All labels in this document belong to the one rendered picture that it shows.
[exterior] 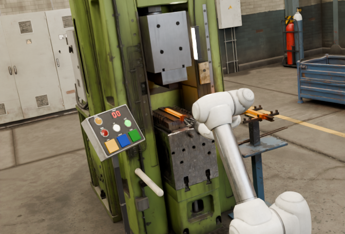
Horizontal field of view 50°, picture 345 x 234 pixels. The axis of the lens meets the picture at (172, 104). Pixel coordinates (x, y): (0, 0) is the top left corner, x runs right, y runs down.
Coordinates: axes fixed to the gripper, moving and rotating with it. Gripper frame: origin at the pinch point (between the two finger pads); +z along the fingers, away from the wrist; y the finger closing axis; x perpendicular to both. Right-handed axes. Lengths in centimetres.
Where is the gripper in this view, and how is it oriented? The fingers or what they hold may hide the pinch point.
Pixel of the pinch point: (186, 118)
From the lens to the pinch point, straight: 272.5
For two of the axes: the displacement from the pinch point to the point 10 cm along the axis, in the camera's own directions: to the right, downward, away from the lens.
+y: 9.0, -2.1, 3.8
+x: -1.1, -9.5, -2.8
